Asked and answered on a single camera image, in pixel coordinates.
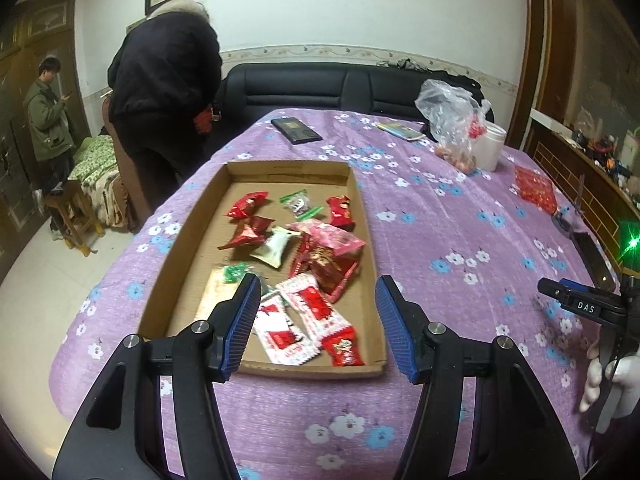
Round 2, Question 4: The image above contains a colourful booklet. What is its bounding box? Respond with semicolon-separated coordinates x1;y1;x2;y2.
375;121;427;142

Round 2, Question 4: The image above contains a red foil snack packet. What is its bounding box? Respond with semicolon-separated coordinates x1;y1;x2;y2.
227;191;270;221

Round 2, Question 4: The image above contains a red patterned gift bag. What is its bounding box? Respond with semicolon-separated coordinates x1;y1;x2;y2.
514;165;559;215

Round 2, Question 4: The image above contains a purple floral tablecloth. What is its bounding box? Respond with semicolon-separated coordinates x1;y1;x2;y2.
50;106;626;480

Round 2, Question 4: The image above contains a small red snack packet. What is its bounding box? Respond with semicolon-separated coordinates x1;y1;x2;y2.
321;325;366;367

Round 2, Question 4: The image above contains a person's right hand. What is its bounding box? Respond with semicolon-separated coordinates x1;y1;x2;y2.
579;339;640;419

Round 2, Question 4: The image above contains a wooden door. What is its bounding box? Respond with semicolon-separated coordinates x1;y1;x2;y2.
0;0;94;283

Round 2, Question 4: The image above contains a black leather sofa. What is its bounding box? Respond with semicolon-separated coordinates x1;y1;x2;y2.
215;62;496;127

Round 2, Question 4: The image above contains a pink snack packet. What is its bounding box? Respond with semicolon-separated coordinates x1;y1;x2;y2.
299;220;367;262

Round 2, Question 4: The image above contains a black phone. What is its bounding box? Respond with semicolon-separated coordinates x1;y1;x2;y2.
270;117;324;146

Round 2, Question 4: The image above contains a wooden stool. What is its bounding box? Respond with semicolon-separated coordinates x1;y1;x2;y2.
42;179;104;257

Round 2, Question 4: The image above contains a black tablet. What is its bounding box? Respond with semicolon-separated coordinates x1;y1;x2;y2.
570;230;617;292

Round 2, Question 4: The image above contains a gold clear snack packet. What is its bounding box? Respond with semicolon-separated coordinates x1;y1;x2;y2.
200;267;242;312

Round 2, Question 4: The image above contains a wooden glass cabinet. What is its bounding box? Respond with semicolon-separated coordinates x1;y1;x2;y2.
520;0;640;281

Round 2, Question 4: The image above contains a small red bag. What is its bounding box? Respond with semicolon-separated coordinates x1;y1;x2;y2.
193;106;217;136

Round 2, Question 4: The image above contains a large dark red snack packet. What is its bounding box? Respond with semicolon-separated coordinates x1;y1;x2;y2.
287;235;364;304

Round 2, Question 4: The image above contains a clear plastic bag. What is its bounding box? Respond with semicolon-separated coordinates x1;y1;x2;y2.
415;79;493;175

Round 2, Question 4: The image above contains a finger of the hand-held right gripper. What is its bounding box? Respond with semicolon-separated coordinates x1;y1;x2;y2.
537;277;627;322

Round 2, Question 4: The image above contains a green floral cloth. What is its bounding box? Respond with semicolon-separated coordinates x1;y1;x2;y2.
67;135;132;229

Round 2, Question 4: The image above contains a red and white snack packet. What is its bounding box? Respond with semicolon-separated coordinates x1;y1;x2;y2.
252;292;321;365
276;273;347;347

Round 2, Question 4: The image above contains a white plastic cup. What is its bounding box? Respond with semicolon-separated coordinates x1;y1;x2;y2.
474;124;507;173

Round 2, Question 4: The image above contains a red snack packet with figure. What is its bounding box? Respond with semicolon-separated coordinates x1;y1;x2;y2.
326;195;357;234

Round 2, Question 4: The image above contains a cardboard box tray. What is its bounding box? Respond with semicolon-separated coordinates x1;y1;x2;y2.
137;160;389;380

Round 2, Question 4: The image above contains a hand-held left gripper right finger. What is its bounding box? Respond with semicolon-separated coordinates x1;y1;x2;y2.
374;275;584;480

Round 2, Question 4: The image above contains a dark red foil candy packet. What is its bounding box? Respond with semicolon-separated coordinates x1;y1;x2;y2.
218;215;276;251

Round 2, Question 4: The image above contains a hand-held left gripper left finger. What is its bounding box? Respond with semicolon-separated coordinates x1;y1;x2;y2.
52;273;263;480

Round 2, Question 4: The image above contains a clear green snack packet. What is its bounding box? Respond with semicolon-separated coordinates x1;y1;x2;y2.
279;189;325;220

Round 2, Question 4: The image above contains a small green candy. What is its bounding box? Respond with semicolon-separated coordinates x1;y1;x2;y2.
222;261;252;286

